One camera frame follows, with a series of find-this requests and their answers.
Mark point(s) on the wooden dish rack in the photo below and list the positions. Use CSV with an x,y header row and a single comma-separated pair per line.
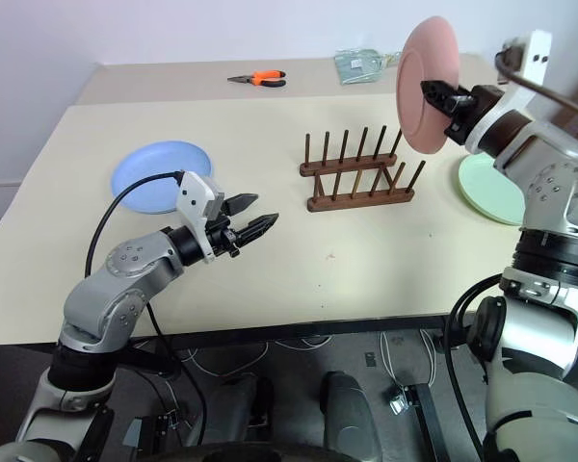
x,y
356,168

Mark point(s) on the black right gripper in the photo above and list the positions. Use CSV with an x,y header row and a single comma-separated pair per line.
x,y
479,108

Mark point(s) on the black metal frame bar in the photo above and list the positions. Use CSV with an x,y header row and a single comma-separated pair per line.
x,y
428,423

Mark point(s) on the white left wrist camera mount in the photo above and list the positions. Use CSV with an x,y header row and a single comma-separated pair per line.
x,y
192,195

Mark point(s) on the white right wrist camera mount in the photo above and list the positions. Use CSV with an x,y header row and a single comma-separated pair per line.
x,y
539,53

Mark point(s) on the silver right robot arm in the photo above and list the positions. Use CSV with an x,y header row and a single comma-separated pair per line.
x,y
554,185

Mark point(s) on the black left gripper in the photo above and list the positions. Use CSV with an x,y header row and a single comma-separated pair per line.
x,y
224,237

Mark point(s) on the clear plastic bag package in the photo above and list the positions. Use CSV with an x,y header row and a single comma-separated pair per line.
x,y
359,65

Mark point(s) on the dark grey rounded robot foot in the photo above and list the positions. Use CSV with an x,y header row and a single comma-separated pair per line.
x,y
349,414

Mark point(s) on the pink plate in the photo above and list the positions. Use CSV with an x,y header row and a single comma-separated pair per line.
x,y
421,67

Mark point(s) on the green plate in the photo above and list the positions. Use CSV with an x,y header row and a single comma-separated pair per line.
x,y
486,190

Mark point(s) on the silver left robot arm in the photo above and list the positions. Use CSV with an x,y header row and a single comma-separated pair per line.
x,y
125,260

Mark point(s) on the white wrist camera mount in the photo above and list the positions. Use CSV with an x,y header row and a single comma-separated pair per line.
x,y
192,195
539,53

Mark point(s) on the blue plate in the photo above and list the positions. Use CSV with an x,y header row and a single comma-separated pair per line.
x,y
149,166

